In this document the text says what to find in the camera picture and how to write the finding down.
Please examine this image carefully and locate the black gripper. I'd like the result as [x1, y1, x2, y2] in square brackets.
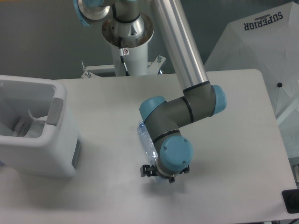
[140, 164, 190, 183]

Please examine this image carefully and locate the clear plastic water bottle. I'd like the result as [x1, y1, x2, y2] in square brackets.
[135, 120, 173, 185]

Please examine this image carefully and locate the white plastic packaging bag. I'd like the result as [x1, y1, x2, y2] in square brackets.
[25, 110, 48, 138]

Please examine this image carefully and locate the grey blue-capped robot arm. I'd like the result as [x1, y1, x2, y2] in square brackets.
[73, 0, 227, 183]

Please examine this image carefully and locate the white trash can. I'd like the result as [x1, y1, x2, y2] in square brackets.
[0, 75, 81, 177]

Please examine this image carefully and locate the paper trash in bin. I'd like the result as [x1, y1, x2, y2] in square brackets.
[13, 117, 32, 137]

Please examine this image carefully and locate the black device at table corner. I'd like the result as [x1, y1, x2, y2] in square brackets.
[282, 189, 299, 214]

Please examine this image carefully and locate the white superior umbrella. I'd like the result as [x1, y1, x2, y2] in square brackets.
[205, 2, 299, 115]

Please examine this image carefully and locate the white metal base frame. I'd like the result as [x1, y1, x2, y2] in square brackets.
[81, 55, 166, 78]

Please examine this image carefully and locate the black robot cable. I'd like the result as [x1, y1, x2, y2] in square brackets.
[118, 37, 130, 77]

